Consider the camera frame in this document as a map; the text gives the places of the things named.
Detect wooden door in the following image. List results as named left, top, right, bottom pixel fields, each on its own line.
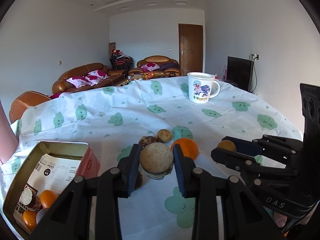
left=178, top=23, right=203, bottom=76

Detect pink tin box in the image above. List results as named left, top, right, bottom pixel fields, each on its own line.
left=2, top=141, right=100, bottom=239

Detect small yellow-brown longan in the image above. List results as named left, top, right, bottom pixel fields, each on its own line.
left=217, top=140, right=237, bottom=152

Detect white cartoon mug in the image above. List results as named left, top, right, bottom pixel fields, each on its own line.
left=187, top=72, right=220, bottom=104

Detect pink floral pillow left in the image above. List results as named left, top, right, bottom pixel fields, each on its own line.
left=66, top=76, right=95, bottom=88

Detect brown longan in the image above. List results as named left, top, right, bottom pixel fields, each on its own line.
left=157, top=129, right=172, bottom=143

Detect brown leather armchair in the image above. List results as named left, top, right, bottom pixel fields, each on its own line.
left=128, top=55, right=181, bottom=79

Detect pink floral pillow right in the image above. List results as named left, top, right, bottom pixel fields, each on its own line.
left=86, top=69, right=108, bottom=81

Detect paper booklet in tin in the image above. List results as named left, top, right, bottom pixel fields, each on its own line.
left=14, top=154, right=80, bottom=233

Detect black stacked chairs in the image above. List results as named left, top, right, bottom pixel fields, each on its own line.
left=110, top=54, right=134, bottom=71

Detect brown leather near sofa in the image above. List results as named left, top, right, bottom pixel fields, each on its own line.
left=9, top=90, right=51, bottom=123

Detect white green patterned tablecloth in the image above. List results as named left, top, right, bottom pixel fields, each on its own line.
left=1, top=77, right=302, bottom=239

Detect brown leather long sofa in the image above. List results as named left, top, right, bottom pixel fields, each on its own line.
left=52, top=63, right=128, bottom=94

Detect pink floral pillow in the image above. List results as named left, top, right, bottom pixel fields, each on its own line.
left=86, top=69, right=108, bottom=81
left=66, top=76, right=95, bottom=88

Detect large orange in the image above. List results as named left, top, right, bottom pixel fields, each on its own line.
left=170, top=138, right=199, bottom=160

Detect coffee table with items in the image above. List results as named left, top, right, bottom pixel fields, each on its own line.
left=116, top=72, right=178, bottom=87

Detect armchair pink pillow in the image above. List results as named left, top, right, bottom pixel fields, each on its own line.
left=141, top=62, right=160, bottom=72

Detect black television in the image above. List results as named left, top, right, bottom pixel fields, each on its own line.
left=226, top=56, right=253, bottom=92

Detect dark walnut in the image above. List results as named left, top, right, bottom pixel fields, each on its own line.
left=138, top=136, right=159, bottom=148

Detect small tangerine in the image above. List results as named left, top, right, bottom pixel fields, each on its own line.
left=23, top=210, right=37, bottom=232
left=40, top=190, right=59, bottom=209

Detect person's right hand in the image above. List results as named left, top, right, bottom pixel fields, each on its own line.
left=272, top=211, right=287, bottom=228

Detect pink electric kettle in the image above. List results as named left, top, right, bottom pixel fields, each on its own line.
left=0, top=104, right=18, bottom=164

